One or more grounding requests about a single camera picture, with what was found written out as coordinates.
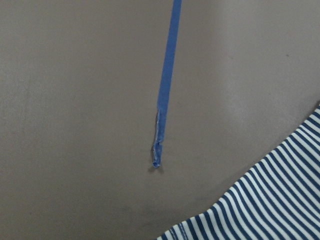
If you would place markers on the blue tape strip with torn end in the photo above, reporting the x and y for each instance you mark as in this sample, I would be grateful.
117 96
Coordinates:
165 84

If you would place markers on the navy white striped polo shirt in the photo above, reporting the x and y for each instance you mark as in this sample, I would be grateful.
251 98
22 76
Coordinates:
276 199

